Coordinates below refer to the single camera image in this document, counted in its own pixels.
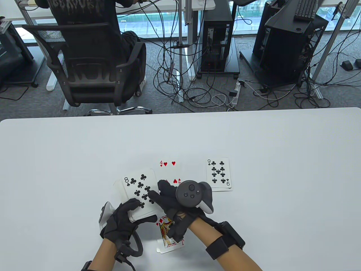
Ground person's right hand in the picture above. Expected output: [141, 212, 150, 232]
[148, 180, 223, 229]

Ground person's left hand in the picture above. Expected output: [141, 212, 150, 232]
[100, 198, 158, 249]

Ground diamonds face playing card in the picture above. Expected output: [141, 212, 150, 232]
[157, 215, 185, 254]

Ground red hearts playing card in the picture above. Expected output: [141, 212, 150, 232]
[159, 158, 183, 187]

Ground deck of playing cards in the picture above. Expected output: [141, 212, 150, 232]
[114, 169, 162, 222]

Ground person's left forearm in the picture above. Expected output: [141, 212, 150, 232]
[89, 239, 122, 271]

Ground person's right forearm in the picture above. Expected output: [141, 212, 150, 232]
[189, 217, 263, 271]

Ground white power strip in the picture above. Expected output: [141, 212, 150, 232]
[231, 80, 246, 107]

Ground black mesh office chair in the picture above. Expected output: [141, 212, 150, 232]
[22, 23, 153, 116]

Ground black wheeled computer stand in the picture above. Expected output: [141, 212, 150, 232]
[197, 37, 241, 79]

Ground black computer tower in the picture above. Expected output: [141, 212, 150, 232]
[252, 0, 285, 60]
[201, 0, 234, 72]

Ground large black computer case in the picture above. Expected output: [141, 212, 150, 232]
[259, 13, 329, 86]

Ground black equipment cart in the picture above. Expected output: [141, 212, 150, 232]
[0, 16, 40, 88]

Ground black keyboard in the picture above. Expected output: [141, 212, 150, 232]
[294, 0, 325, 22]

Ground black wrist strap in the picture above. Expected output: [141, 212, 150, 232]
[205, 237, 229, 260]

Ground tangle of black cables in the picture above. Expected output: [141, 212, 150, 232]
[152, 0, 235, 109]
[245, 64, 361, 109]

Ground white cable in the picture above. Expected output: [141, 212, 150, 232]
[211, 94, 235, 108]

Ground aluminium frame leg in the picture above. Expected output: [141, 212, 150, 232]
[16, 0, 72, 111]
[310, 1, 350, 100]

